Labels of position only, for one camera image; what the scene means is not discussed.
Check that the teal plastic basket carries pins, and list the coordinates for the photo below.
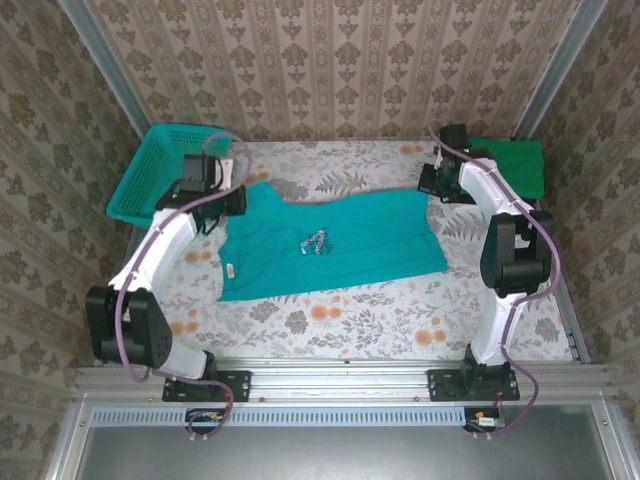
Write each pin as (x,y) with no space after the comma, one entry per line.
(145,175)

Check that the green t-shirt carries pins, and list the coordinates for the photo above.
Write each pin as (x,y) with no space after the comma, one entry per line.
(520,165)

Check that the teal t-shirt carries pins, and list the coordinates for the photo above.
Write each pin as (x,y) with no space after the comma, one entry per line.
(360,240)

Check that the black t-shirt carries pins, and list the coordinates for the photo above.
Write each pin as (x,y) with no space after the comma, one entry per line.
(535,202)

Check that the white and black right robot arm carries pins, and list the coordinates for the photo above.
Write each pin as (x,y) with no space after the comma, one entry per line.
(510,260)

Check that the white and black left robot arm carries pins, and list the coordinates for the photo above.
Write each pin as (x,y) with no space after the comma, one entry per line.
(170,245)

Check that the floral printed table cover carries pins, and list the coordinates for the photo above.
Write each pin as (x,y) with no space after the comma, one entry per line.
(350,330)

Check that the grey metal shelf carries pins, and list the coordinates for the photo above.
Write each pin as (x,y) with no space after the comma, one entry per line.
(350,455)

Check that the aluminium table side rail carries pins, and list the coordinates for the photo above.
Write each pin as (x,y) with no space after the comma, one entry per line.
(117,310)
(567,310)

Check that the aluminium frame post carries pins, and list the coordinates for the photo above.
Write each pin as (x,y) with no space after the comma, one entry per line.
(115,80)
(555,70)

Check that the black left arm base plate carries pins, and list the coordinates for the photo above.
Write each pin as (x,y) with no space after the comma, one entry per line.
(235,386)

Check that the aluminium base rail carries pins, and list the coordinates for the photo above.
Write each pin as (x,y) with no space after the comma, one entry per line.
(340,382)

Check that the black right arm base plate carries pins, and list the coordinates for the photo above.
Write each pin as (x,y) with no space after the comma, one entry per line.
(445,385)

